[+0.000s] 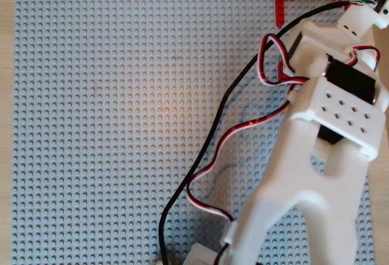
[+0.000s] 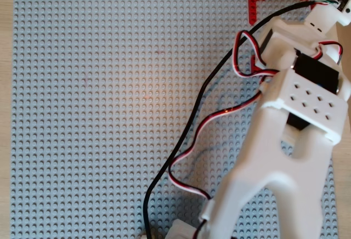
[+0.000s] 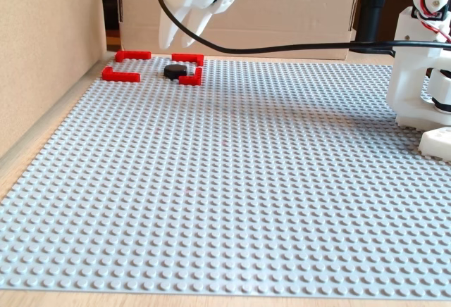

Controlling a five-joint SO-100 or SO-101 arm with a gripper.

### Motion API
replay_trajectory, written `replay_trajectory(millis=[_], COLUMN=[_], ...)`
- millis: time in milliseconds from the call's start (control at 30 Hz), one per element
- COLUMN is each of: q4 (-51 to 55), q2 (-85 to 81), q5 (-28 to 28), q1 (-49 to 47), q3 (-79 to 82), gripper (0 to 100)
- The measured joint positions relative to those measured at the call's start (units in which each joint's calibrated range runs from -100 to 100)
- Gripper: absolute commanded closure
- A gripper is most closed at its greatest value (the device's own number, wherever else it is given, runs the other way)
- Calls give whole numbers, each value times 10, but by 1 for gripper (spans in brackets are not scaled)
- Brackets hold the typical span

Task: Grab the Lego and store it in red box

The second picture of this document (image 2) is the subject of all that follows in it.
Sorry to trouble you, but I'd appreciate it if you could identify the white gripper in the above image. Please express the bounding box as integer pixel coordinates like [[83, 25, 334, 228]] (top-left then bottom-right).
[[304, 4, 351, 34]]

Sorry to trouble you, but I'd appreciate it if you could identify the brown cardboard box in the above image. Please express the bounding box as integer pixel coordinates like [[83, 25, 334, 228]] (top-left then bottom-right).
[[335, 16, 351, 69]]

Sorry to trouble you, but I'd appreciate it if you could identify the grey Lego baseplate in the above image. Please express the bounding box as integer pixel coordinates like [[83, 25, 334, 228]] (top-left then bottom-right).
[[9, 0, 337, 239]]

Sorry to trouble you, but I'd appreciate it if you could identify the short red white black cable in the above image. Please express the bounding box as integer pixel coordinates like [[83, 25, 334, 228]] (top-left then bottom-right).
[[315, 41, 344, 65]]

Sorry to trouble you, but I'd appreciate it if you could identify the black camera cable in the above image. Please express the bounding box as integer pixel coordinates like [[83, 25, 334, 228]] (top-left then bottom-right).
[[143, 0, 316, 239]]

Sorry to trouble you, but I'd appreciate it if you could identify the long red white black cable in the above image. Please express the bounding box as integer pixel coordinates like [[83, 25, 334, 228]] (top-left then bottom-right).
[[168, 30, 281, 204]]

